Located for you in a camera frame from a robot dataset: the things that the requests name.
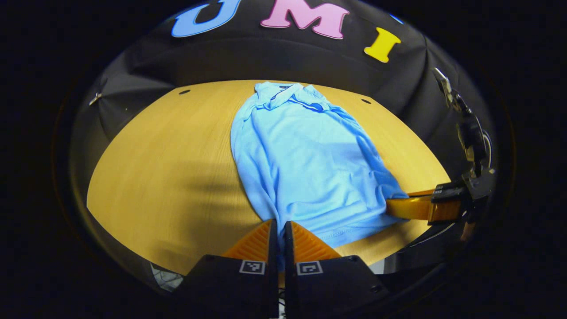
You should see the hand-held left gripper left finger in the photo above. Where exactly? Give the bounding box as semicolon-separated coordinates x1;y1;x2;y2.
177;218;280;319

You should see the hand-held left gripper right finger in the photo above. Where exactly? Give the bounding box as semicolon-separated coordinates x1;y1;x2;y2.
283;220;390;319

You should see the light blue polo T-shirt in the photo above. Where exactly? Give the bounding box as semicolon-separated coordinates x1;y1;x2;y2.
230;81;409;272

